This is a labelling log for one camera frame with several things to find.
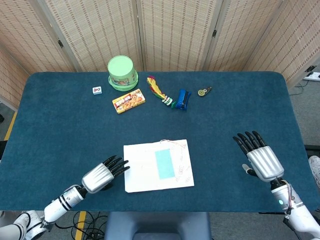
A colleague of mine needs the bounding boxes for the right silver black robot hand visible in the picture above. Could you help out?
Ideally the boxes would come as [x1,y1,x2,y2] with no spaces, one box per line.
[232,130,285,183]

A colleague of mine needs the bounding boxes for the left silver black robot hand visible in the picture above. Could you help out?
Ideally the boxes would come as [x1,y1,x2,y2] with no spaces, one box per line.
[81,155,131,195]

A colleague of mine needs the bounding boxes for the white paper booklet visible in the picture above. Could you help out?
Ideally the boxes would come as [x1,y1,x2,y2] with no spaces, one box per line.
[123,138,195,194]

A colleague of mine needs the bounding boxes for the blue and white tasselled bookmark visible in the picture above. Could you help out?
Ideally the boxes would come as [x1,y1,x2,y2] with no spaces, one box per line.
[154,138,187,180]

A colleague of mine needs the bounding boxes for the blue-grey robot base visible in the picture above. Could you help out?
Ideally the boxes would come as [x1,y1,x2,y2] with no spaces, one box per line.
[103,211,212,240]

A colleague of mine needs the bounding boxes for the blue table cloth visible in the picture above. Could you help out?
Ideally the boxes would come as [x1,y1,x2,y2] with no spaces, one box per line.
[0,71,317,213]

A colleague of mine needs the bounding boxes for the white sneaker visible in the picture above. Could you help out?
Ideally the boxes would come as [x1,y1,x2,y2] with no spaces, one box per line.
[307,155,320,188]

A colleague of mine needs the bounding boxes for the yellow curry box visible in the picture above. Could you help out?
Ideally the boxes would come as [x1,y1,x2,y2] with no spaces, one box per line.
[112,88,147,115]

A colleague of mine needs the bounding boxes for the black correction tape dispenser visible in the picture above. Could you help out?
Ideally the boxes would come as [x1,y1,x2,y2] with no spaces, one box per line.
[197,86,213,98]

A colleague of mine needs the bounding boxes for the white power strip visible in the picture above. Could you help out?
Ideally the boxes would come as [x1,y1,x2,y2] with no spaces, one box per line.
[302,71,320,81]

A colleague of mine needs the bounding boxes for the colourful feather shuttlecock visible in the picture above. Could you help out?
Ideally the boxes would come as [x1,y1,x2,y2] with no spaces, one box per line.
[146,75,177,110]

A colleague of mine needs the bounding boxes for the green plastic toy bucket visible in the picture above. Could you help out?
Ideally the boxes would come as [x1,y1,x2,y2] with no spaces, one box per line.
[107,55,139,92]

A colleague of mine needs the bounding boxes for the woven bamboo folding screen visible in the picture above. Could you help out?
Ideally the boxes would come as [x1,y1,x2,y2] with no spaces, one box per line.
[0,0,320,108]

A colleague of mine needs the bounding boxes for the black floor cables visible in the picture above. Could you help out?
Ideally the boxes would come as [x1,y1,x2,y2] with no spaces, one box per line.
[54,211,108,240]

